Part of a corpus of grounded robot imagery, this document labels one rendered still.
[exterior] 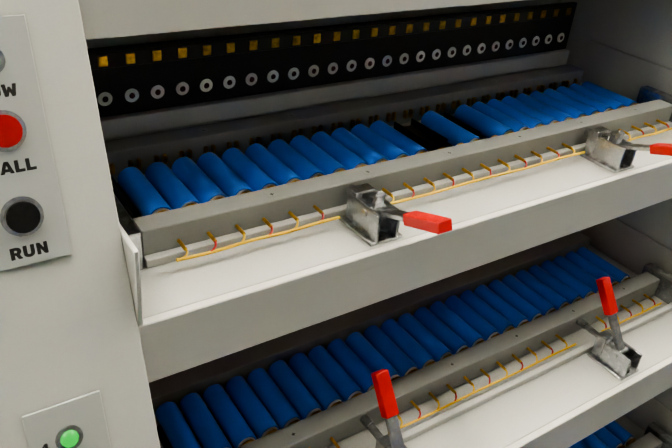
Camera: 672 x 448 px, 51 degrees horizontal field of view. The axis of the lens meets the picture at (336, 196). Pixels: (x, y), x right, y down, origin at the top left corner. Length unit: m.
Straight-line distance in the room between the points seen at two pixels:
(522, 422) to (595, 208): 0.20
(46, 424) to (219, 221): 0.16
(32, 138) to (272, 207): 0.17
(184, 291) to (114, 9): 0.17
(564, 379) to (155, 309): 0.42
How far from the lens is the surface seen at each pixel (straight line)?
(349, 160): 0.56
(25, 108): 0.38
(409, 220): 0.45
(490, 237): 0.56
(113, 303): 0.40
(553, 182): 0.62
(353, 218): 0.50
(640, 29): 0.84
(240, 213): 0.47
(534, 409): 0.67
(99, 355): 0.41
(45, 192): 0.38
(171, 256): 0.46
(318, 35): 0.62
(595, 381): 0.72
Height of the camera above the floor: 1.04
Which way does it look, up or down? 12 degrees down
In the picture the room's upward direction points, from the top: 7 degrees counter-clockwise
